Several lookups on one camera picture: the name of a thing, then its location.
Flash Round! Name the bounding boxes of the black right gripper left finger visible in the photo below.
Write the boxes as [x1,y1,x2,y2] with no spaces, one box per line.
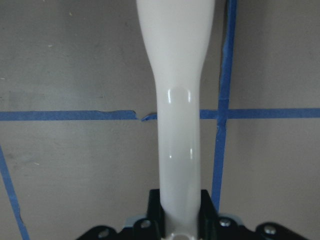
[78,189,165,240]

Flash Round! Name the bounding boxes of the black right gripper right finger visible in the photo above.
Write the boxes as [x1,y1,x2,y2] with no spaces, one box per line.
[198,189,306,240]

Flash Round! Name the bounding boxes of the beige hand brush black bristles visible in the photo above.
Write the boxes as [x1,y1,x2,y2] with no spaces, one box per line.
[136,0,215,240]

